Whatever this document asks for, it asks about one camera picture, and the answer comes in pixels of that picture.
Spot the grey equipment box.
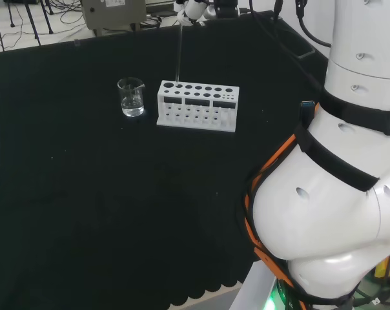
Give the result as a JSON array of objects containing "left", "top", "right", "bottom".
[{"left": 80, "top": 0, "right": 147, "bottom": 30}]

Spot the black bench cloth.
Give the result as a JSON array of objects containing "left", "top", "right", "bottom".
[{"left": 0, "top": 9, "right": 331, "bottom": 310}]

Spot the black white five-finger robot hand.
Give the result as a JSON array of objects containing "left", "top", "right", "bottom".
[{"left": 176, "top": 0, "right": 215, "bottom": 26}]

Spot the white test tube rack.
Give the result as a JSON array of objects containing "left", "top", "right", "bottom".
[{"left": 156, "top": 79, "right": 240, "bottom": 134}]

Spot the yellow stop button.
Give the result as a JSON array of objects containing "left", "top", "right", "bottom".
[{"left": 374, "top": 247, "right": 390, "bottom": 282}]

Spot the black hanging cable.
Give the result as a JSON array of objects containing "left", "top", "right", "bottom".
[{"left": 248, "top": 0, "right": 323, "bottom": 94}]

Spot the orange cable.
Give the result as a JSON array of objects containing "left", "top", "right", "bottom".
[{"left": 243, "top": 103, "right": 320, "bottom": 310}]

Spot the clear glass beaker with water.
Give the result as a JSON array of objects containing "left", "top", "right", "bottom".
[{"left": 116, "top": 76, "right": 147, "bottom": 118}]

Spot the black flat plate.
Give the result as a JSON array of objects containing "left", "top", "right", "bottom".
[{"left": 290, "top": 41, "right": 316, "bottom": 61}]

